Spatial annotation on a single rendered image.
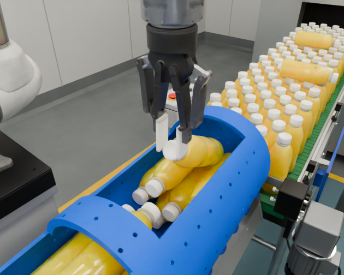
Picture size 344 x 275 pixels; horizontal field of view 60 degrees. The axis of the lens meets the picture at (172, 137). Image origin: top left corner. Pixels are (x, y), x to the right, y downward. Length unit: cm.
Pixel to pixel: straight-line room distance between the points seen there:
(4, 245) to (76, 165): 170
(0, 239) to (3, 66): 46
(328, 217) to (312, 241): 9
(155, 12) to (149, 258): 35
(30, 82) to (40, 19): 252
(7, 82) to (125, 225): 57
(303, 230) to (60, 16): 313
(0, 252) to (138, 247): 59
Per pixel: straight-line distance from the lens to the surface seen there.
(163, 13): 41
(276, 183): 98
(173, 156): 56
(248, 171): 68
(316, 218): 107
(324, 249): 111
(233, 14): 541
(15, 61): 92
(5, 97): 92
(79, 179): 248
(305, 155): 125
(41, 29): 348
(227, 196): 61
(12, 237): 98
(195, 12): 43
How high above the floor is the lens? 160
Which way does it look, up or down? 34 degrees down
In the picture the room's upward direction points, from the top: straight up
